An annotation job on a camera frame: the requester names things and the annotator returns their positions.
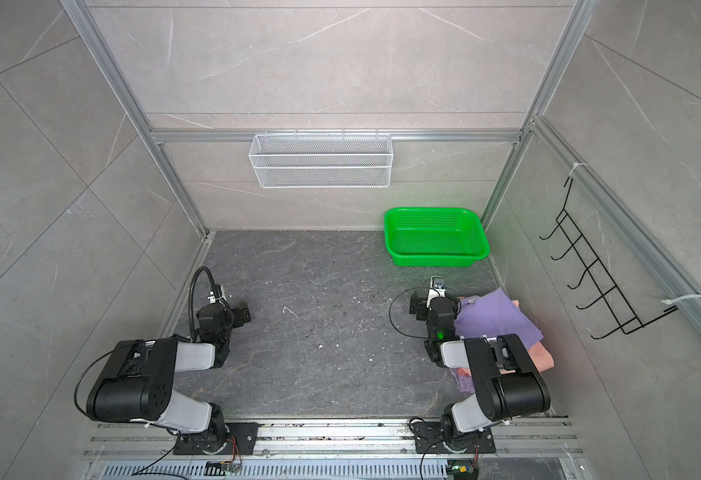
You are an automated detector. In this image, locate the purple t shirt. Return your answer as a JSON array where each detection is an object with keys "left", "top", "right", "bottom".
[
  {"left": 455, "top": 288, "right": 544, "bottom": 349},
  {"left": 450, "top": 368, "right": 475, "bottom": 395}
]

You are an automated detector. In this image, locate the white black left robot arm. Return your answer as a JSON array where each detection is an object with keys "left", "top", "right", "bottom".
[{"left": 80, "top": 301, "right": 258, "bottom": 456}]

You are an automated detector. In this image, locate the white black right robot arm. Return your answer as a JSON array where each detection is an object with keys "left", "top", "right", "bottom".
[{"left": 408, "top": 287, "right": 555, "bottom": 454}]

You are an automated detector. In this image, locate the folded purple t shirt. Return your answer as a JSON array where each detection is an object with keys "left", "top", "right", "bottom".
[{"left": 450, "top": 368, "right": 475, "bottom": 395}]

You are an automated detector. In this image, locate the green plastic basket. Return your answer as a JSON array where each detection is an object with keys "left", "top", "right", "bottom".
[{"left": 384, "top": 207, "right": 491, "bottom": 268}]

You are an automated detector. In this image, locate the folded pink t shirt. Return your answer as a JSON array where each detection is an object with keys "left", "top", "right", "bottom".
[{"left": 528, "top": 342, "right": 555, "bottom": 372}]

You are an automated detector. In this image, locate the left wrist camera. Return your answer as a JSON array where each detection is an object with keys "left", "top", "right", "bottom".
[{"left": 208, "top": 284, "right": 230, "bottom": 308}]

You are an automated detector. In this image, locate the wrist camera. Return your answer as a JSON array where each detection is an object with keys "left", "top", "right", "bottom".
[
  {"left": 427, "top": 276, "right": 447, "bottom": 308},
  {"left": 208, "top": 284, "right": 230, "bottom": 308}
]

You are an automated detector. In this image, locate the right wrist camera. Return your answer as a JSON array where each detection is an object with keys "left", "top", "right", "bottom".
[{"left": 427, "top": 276, "right": 447, "bottom": 308}]

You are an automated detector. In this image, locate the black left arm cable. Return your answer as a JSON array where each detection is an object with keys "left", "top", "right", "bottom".
[{"left": 186, "top": 265, "right": 216, "bottom": 340}]

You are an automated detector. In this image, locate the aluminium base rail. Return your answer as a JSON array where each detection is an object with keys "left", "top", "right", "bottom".
[{"left": 82, "top": 418, "right": 586, "bottom": 462}]

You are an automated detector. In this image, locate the white wire wall basket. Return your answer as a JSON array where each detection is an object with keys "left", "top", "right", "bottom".
[{"left": 248, "top": 133, "right": 395, "bottom": 189}]

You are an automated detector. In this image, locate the black wire hook rack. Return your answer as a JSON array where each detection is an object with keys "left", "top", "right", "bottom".
[{"left": 539, "top": 178, "right": 680, "bottom": 340}]

